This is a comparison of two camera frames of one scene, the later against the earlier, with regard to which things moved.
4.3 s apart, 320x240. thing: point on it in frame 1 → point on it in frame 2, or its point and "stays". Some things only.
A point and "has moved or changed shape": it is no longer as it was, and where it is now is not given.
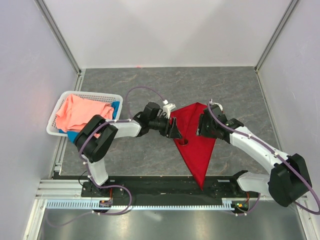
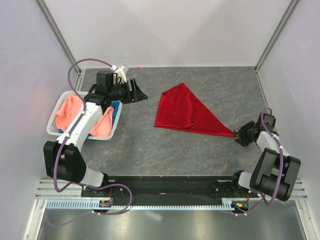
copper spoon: x=183 y=142 → x=193 y=122
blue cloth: x=73 y=135 stays
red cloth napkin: x=197 y=150 has moved or changed shape
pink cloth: x=73 y=113 stays
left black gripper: x=174 y=132 → x=139 y=95
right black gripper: x=200 y=129 → x=242 y=140
